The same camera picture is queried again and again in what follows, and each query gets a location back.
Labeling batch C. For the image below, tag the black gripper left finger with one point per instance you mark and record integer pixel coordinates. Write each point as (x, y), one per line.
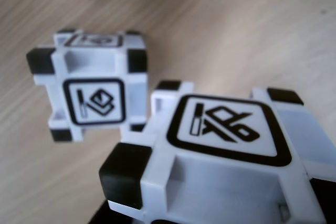
(113, 217)

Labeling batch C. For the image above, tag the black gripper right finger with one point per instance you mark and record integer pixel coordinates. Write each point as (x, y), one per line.
(329, 203)

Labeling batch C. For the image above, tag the white cube with scissors symbol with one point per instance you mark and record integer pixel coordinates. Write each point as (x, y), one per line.
(223, 182)

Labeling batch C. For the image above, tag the white cube with bar symbols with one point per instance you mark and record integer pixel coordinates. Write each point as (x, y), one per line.
(92, 61)

